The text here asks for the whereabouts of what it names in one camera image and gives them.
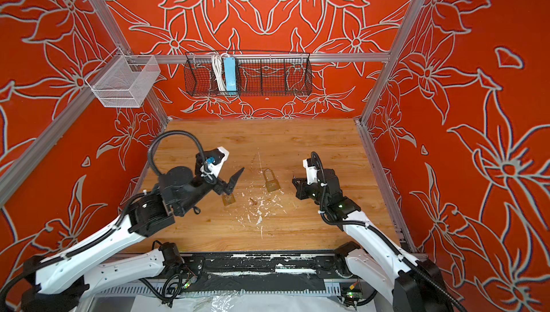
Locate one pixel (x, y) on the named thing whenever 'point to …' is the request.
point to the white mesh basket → (127, 81)
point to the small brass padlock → (228, 199)
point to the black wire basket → (248, 73)
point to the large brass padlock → (271, 184)
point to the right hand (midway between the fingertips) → (290, 180)
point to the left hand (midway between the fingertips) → (230, 157)
